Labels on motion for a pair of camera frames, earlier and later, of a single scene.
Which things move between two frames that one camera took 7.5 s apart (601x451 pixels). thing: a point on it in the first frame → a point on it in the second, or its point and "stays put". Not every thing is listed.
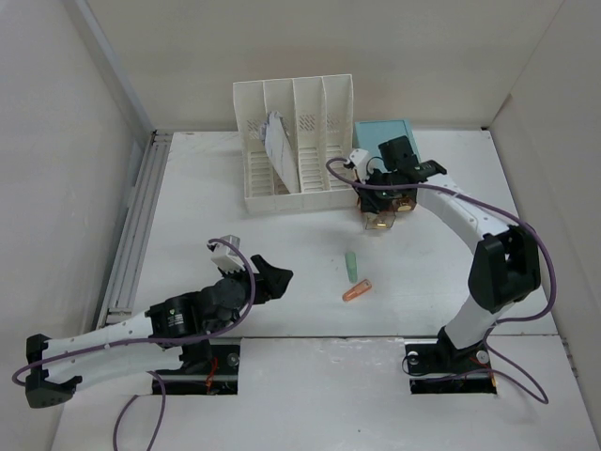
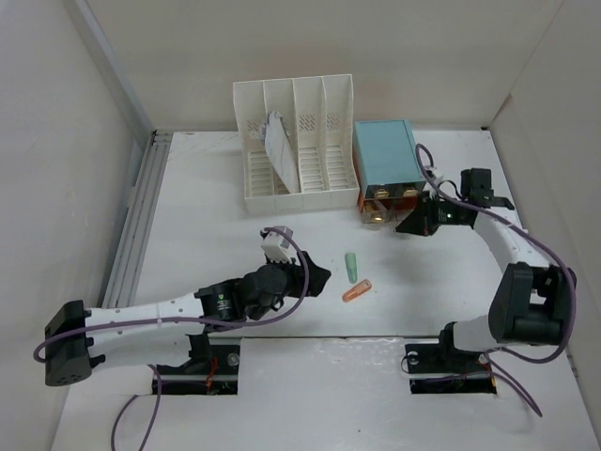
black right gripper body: (379, 199) → (444, 211)
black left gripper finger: (269, 282) → (316, 275)
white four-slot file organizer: (316, 121) stays put
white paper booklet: (274, 134) stays put
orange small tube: (362, 287) stays put
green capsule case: (351, 263) stays put
